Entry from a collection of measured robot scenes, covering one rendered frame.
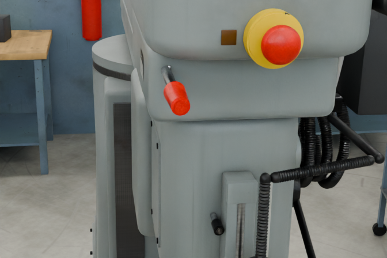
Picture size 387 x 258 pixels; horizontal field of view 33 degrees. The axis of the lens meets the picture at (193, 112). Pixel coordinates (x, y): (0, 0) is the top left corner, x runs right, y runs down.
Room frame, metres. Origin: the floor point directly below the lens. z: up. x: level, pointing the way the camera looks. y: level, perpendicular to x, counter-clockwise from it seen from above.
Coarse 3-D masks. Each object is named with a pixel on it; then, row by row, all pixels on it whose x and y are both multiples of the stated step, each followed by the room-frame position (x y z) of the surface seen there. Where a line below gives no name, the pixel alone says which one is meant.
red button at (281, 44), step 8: (272, 32) 0.62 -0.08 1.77; (280, 32) 0.62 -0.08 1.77; (288, 32) 0.62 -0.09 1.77; (296, 32) 0.63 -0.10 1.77; (264, 40) 0.62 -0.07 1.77; (272, 40) 0.62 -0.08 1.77; (280, 40) 0.62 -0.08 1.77; (288, 40) 0.62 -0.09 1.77; (296, 40) 0.62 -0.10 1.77; (264, 48) 0.62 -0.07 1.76; (272, 48) 0.62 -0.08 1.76; (280, 48) 0.62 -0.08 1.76; (288, 48) 0.62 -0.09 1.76; (296, 48) 0.62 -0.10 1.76; (264, 56) 0.63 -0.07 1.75; (272, 56) 0.62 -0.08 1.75; (280, 56) 0.62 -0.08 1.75; (288, 56) 0.62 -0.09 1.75; (296, 56) 0.63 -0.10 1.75; (280, 64) 0.63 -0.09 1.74
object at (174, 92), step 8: (168, 72) 0.72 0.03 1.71; (168, 80) 0.69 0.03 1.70; (168, 88) 0.65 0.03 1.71; (176, 88) 0.64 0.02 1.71; (184, 88) 0.65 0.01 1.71; (168, 96) 0.63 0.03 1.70; (176, 96) 0.62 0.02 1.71; (184, 96) 0.62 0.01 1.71; (176, 104) 0.61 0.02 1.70; (184, 104) 0.61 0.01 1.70; (176, 112) 0.61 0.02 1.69; (184, 112) 0.61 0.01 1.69
